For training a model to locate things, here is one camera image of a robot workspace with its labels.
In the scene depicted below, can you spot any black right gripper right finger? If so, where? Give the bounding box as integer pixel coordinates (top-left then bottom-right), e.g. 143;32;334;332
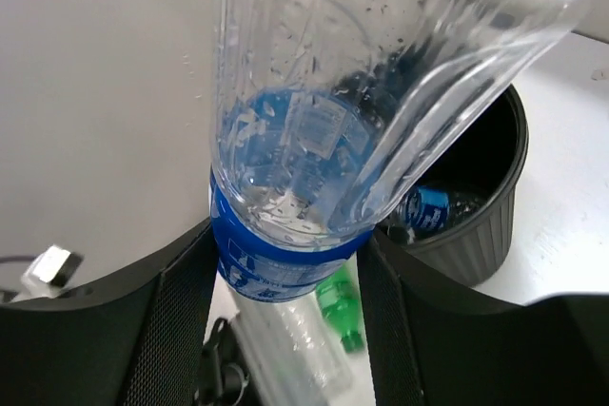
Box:
357;231;608;405

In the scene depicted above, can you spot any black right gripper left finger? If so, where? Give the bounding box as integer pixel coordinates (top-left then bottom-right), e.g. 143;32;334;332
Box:
1;221;218;405

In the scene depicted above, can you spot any green plastic bottle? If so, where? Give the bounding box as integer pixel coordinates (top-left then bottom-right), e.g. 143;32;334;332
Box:
315;266;364;354

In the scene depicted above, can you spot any clear bottle small blue label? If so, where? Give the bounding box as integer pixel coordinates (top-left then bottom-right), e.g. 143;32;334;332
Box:
395;185;486;236

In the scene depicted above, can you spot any clear bottle large blue label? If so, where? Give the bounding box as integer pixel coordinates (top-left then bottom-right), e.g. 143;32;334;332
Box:
210;0;584;302

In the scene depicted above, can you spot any black ribbed plastic bin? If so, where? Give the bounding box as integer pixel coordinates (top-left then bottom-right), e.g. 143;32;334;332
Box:
380;87;529;287

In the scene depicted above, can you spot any clear crushed plastic bottle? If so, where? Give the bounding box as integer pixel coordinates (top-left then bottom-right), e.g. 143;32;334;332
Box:
234;294;353;398

